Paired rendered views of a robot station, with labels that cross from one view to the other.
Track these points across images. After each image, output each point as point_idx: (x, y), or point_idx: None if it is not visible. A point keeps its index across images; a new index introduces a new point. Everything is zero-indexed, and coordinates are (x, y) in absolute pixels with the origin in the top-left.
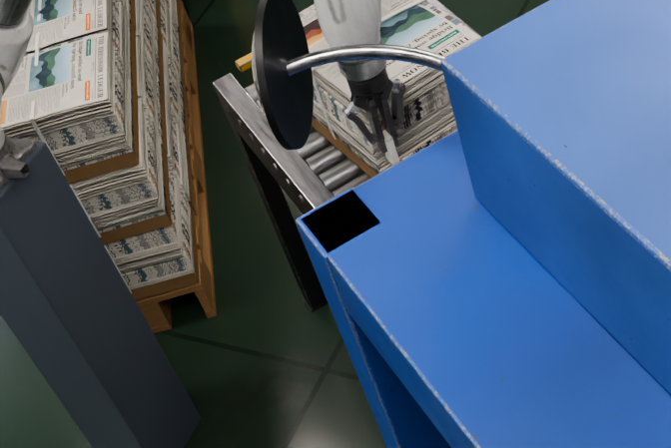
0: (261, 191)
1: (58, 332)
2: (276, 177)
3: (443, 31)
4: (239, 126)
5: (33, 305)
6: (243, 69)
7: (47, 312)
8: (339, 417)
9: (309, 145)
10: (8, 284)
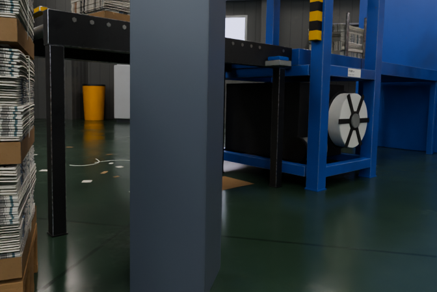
0: (62, 106)
1: (222, 66)
2: (127, 45)
3: None
4: (80, 32)
5: (220, 32)
6: None
7: (223, 39)
8: None
9: None
10: (218, 6)
